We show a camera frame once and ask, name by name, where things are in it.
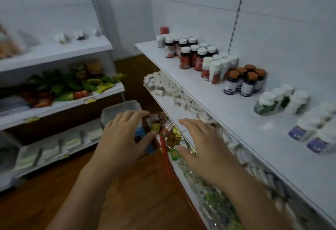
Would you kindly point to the person's right hand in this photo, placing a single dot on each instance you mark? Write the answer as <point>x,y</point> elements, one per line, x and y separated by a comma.
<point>212,159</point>

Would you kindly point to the person's left hand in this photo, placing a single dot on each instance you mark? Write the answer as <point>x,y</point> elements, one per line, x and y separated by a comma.
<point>120,148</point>

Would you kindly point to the clear plastic bin of bottles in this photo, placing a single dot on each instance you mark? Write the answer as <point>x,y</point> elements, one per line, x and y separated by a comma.
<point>118,108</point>

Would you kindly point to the white metal shelf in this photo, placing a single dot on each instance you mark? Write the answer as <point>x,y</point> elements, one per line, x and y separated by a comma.
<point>52,51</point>
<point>236,122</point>

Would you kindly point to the green label white bottle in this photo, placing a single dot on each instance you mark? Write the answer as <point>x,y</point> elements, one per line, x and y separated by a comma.
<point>263,105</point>
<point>288,91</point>
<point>278,93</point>
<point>296,102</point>

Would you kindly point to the blue label white bottle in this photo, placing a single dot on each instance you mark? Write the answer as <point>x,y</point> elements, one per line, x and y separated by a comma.
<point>321,142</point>
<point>319,115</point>
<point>302,130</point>
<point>328,106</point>

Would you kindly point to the silver label bottle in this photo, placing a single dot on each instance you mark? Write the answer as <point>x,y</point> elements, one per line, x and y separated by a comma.
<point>160,41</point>

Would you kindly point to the red carton box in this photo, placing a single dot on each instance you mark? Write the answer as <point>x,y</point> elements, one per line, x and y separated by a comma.
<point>164,30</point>

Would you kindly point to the blue plastic stool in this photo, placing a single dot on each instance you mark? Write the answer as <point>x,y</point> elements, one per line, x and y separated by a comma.
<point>149,148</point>

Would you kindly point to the pile of mixed packets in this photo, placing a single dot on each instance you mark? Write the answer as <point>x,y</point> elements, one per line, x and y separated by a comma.
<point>204,198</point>

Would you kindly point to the small yellow price tag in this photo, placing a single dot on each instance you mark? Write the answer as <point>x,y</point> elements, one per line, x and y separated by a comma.
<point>64,156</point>

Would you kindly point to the red yellow price tag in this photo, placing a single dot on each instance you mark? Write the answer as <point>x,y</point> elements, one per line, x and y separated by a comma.
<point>90,100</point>
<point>31,120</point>

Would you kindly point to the row of pale flat packs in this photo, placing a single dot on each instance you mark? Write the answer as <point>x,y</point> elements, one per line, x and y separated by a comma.
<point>52,151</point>

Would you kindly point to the pile of snack bags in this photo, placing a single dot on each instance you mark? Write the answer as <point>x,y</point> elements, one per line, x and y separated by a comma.
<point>65,88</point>

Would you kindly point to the orange instant noodle cup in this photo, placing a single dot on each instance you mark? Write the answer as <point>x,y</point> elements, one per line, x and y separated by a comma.
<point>93,67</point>

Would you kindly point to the green instant noodle cup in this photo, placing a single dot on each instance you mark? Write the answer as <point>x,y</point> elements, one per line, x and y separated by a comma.
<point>78,71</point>

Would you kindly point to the dark green pack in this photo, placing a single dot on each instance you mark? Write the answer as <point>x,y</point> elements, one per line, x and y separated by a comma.
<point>8,156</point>

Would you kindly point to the blue tissue packs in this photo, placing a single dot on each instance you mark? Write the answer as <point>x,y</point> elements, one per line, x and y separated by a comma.
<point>14,105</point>

